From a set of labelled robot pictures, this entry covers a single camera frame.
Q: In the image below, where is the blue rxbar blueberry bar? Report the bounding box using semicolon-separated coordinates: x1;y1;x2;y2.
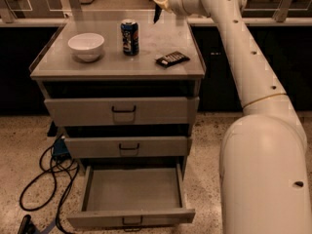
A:
153;4;162;23

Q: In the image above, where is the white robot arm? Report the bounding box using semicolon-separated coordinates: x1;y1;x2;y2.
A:
154;0;312;234

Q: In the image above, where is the grey drawer cabinet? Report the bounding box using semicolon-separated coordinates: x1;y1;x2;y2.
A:
29;18;207;230

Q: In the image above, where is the grey top drawer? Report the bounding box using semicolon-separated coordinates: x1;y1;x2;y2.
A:
45;97;199;127

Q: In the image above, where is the grey drawer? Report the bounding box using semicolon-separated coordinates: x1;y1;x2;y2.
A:
67;164;195;229
45;97;199;127
65;136;192;159

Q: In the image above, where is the grey middle drawer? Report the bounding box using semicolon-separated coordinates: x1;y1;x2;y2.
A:
65;136;192;159

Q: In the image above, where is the grey bottom drawer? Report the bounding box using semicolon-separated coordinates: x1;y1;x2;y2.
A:
67;164;195;229

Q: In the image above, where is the blue pepsi can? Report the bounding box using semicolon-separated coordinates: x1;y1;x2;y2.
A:
121;19;139;56

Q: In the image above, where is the dark snack bar wrapper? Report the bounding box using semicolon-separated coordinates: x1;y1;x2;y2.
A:
156;52;189;68

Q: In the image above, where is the white ceramic bowl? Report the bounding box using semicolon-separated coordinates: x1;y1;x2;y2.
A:
67;33;104;62

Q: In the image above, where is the blue power box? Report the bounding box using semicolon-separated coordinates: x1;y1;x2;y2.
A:
52;137;69;159

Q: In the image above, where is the black object on floor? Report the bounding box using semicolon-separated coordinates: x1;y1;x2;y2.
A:
18;214;36;234

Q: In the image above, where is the black floor cable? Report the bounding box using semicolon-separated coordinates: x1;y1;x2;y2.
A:
19;143;81;234

